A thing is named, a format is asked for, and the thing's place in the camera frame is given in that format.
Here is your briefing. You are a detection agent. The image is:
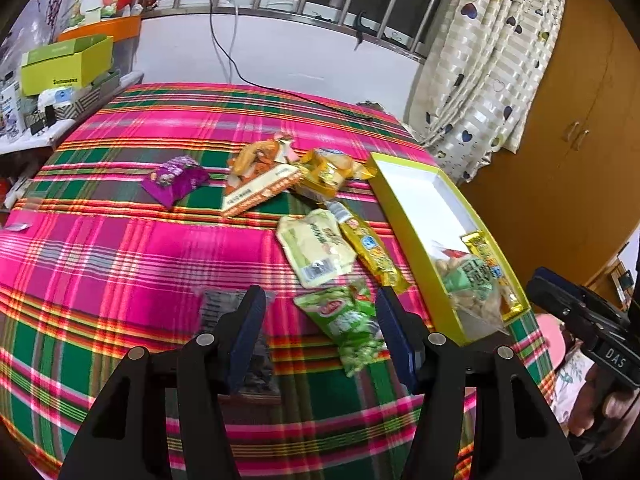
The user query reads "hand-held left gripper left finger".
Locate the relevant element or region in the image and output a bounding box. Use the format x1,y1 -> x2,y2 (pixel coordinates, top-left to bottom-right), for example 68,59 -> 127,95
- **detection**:
59,285 -> 268,480

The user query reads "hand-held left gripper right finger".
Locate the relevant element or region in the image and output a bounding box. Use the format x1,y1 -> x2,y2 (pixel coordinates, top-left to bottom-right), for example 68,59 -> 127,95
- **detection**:
375,287 -> 583,480

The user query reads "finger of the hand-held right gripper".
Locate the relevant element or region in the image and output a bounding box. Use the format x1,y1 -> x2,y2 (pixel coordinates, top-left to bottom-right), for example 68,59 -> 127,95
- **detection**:
531,267 -> 608,313
526,280 -> 596,342

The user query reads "dark clear snack packet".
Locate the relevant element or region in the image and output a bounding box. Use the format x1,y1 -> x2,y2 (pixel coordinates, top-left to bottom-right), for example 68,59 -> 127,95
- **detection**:
197,287 -> 281,396

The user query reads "green pea snack packet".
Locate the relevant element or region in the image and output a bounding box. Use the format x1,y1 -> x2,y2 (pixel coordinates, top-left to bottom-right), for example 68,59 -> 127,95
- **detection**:
293,280 -> 386,378

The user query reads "long yellow snack packet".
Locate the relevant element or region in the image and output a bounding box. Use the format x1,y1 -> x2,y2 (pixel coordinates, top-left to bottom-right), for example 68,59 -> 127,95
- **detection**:
325,201 -> 412,295
461,230 -> 526,322

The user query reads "pale green snack packet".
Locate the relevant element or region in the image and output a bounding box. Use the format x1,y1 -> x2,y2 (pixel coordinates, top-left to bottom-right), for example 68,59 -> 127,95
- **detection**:
276,208 -> 357,289

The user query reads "yellow-green cardboard box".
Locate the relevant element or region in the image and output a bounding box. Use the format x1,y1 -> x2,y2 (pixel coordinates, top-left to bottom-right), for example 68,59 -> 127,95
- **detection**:
367,152 -> 532,347

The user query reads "purple snack packet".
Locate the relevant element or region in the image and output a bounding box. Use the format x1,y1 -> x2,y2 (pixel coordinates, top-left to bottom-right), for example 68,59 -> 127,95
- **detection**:
141,155 -> 210,209

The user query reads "gold snack packet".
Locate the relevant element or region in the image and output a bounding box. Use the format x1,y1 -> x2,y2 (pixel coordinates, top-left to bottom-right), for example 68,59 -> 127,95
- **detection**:
295,147 -> 377,204

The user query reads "person's right hand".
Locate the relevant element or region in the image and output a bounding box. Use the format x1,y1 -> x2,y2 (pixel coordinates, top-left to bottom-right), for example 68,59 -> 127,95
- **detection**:
570,362 -> 640,438

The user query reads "pink stool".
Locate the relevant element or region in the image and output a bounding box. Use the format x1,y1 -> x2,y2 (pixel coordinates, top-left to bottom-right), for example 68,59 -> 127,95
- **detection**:
534,312 -> 567,361

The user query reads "pink plaid blanket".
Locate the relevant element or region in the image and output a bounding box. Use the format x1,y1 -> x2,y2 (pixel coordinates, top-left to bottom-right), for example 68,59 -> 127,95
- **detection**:
0,82 -> 556,480

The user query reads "orange bread snack packet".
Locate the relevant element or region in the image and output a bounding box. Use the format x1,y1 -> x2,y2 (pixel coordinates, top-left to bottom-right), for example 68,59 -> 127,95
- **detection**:
221,132 -> 303,219

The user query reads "wooden wardrobe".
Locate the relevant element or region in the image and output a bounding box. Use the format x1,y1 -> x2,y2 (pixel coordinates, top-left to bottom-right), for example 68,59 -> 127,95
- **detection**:
450,0 -> 640,306

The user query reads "heart print curtain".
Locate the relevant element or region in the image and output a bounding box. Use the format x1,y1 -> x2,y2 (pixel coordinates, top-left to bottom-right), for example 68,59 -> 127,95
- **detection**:
407,0 -> 568,183

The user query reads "striped cardboard box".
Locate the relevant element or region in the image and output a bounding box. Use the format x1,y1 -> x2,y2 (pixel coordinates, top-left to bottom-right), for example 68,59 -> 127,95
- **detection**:
37,72 -> 124,122

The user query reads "lime green cardboard box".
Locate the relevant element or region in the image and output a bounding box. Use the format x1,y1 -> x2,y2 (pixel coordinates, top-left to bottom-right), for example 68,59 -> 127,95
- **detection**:
20,35 -> 115,97

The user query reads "orange lidded storage bin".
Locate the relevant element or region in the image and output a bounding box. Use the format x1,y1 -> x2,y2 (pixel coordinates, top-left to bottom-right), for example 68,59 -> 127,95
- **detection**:
57,15 -> 146,86

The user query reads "black cable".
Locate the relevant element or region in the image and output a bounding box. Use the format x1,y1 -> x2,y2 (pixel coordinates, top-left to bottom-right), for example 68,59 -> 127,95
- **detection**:
209,0 -> 381,121

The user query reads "white cable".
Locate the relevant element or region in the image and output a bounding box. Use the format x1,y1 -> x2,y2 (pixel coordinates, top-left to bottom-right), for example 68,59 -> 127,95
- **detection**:
227,0 -> 242,84

